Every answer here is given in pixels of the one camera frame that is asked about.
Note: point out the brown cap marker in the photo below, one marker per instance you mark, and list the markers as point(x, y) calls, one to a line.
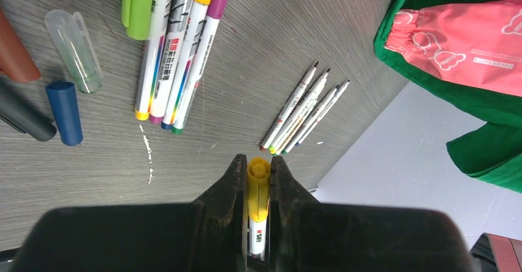
point(288, 107)

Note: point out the green cap marker yellow end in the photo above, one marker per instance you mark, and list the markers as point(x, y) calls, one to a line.
point(153, 45)

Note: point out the green hanging shirt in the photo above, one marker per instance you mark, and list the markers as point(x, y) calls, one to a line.
point(491, 153)

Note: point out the light green pen cap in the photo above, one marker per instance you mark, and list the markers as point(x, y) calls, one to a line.
point(135, 17)

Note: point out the brown pen cap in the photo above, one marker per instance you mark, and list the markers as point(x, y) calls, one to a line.
point(16, 62)

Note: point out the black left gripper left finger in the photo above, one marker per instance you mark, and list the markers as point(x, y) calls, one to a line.
point(206, 234)

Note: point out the pink printed jacket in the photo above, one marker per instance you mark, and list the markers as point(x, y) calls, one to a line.
point(471, 44)

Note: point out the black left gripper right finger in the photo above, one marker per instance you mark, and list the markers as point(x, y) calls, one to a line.
point(307, 235)

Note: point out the purple cap marker green end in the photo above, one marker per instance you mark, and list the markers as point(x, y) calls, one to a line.
point(211, 21)

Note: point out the black pen cap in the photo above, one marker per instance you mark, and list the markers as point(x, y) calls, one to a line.
point(24, 117)

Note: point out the clear pen cap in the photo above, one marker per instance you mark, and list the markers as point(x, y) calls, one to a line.
point(72, 40)

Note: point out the blue pen cap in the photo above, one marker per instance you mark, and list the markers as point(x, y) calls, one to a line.
point(64, 105)

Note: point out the black cap marker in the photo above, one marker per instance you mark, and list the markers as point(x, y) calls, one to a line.
point(298, 111)

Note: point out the light green cap marker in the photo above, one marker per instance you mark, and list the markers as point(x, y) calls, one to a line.
point(294, 127)

